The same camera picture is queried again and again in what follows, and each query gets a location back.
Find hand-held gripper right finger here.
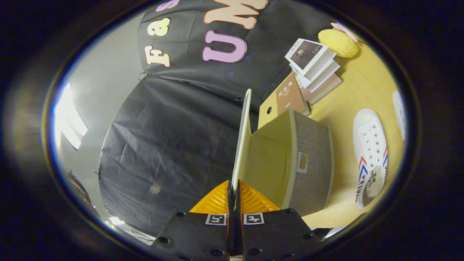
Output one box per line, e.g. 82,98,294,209
235,179,323,261

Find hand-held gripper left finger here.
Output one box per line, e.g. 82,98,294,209
150,179,235,261

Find grey fabric storage box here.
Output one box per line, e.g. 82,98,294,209
231,89,334,217

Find white striped canvas shoe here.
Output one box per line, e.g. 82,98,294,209
392,90,406,145
353,109,388,210

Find black backdrop cloth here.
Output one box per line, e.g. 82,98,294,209
98,0,348,236

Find brown cover book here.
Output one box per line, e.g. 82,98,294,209
276,72,310,116

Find thick white book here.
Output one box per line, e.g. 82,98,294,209
290,60,341,91

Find ceiling light panel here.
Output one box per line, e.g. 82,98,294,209
54,83,88,150

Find white book with portrait cover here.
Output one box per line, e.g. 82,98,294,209
285,38,337,76

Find yellow plush cushion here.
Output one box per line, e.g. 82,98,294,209
318,28,359,58

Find pink plush toy green shirt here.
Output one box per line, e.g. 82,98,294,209
331,22,357,42

